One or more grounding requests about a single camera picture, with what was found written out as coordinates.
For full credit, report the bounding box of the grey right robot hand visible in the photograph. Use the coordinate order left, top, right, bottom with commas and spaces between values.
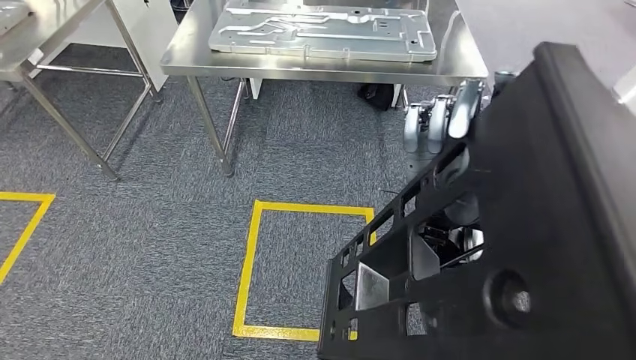
403, 70, 518, 186

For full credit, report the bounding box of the black plastic frame part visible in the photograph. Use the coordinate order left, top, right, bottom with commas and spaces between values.
317, 42, 636, 360

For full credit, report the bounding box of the stainless steel workbench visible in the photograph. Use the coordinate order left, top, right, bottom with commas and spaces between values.
160, 0, 491, 178

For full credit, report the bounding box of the black bag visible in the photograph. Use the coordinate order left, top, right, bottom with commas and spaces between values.
357, 82, 397, 112

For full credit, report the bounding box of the stamped silver metal panel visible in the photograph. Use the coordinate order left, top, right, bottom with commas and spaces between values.
208, 0, 438, 64

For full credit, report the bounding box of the white counter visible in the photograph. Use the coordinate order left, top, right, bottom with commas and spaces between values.
612, 63, 636, 104

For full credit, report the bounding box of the steel side table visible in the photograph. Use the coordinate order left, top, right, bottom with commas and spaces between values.
0, 0, 164, 182

